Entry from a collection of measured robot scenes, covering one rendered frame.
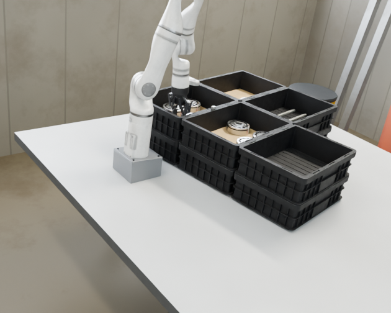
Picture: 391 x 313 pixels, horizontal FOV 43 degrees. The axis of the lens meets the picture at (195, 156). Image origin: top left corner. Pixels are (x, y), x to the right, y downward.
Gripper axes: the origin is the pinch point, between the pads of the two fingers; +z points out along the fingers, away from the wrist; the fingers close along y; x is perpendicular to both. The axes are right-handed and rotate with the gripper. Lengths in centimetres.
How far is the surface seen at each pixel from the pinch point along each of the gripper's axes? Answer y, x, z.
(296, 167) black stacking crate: 52, 19, 8
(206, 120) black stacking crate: 11.3, 6.3, -0.7
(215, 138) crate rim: 31.1, -7.0, -3.6
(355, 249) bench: 88, 10, 22
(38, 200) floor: -95, -28, 83
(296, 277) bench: 86, -20, 20
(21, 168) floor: -136, -21, 82
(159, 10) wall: -148, 99, -9
